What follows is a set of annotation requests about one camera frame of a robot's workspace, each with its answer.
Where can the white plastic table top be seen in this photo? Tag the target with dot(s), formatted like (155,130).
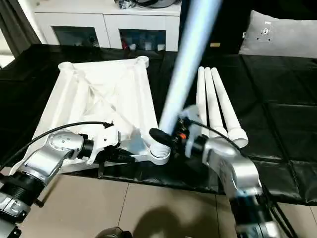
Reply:
(99,84)

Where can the white plastic table leg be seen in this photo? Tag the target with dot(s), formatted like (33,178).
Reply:
(225,104)
(202,94)
(213,99)
(188,59)

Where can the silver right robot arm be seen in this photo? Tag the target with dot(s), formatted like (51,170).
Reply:
(237,168)

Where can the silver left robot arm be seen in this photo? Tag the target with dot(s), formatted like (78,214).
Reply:
(54,148)

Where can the small tan label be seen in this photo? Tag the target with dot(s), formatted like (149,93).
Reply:
(215,44)

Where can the black work mat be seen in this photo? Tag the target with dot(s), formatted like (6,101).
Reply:
(282,99)

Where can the white glass-door cabinet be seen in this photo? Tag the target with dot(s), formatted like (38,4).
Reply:
(99,25)

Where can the black sofa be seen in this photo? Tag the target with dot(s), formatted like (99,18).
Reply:
(233,25)

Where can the grey cushion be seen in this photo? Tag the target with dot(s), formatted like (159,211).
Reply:
(282,34)

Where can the grey curtain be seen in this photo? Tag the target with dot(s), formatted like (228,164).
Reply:
(15,25)

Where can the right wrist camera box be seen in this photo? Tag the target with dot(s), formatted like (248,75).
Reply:
(190,119)

